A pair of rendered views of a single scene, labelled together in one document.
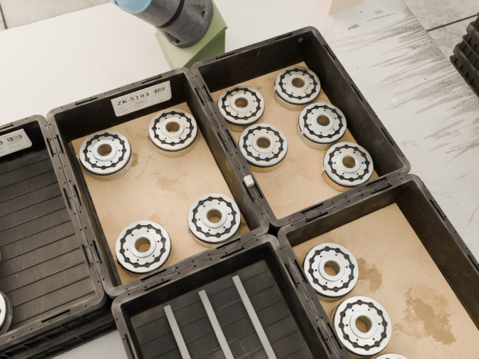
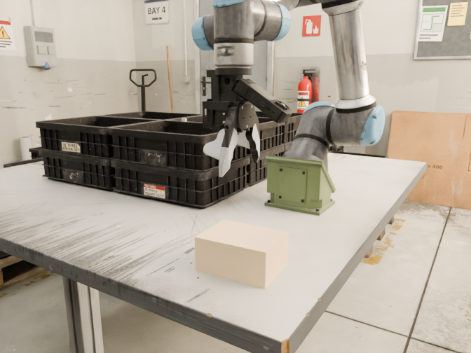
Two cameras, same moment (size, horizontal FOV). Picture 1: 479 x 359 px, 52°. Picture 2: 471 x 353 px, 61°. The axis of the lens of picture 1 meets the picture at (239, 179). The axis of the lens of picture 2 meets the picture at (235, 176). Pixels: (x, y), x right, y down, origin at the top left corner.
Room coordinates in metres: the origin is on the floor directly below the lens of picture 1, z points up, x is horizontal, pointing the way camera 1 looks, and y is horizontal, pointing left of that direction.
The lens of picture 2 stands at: (1.85, -0.62, 1.09)
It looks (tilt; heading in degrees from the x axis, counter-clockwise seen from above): 14 degrees down; 150
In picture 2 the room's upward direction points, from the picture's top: straight up
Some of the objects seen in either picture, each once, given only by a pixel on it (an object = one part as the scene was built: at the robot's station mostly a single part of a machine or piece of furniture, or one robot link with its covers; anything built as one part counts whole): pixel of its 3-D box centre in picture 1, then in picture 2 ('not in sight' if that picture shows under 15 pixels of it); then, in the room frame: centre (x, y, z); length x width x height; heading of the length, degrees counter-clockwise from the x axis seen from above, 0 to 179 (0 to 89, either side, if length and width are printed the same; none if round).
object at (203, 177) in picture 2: not in sight; (181, 174); (0.56, -0.10, 0.76); 0.40 x 0.30 x 0.12; 29
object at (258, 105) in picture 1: (241, 104); not in sight; (0.63, 0.01, 0.86); 0.10 x 0.10 x 0.01
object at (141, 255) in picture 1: (142, 245); not in sight; (0.29, 0.17, 0.86); 0.05 x 0.05 x 0.01
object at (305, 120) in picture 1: (322, 122); not in sight; (0.60, -0.17, 0.86); 0.10 x 0.10 x 0.01
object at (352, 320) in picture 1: (363, 324); not in sight; (0.18, -0.24, 0.86); 0.05 x 0.05 x 0.01
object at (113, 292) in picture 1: (153, 170); (226, 122); (0.42, 0.16, 0.92); 0.40 x 0.30 x 0.02; 29
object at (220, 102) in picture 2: not in sight; (230, 99); (1.16, -0.23, 1.05); 0.09 x 0.08 x 0.12; 32
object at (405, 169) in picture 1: (295, 118); (180, 130); (0.56, -0.10, 0.92); 0.40 x 0.30 x 0.02; 29
